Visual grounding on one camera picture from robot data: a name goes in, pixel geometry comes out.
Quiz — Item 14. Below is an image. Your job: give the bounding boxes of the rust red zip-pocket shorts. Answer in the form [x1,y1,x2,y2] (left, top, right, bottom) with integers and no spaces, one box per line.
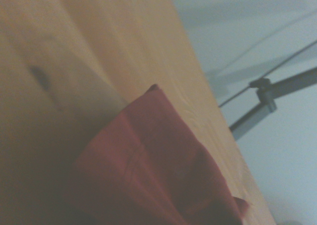
[63,84,251,225]

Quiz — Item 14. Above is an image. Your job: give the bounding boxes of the black tripod stand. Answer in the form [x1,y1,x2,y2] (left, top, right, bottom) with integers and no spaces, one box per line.
[228,66,317,139]

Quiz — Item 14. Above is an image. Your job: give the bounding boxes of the thin black tripod cable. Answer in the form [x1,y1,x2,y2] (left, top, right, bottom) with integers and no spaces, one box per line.
[218,38,317,108]

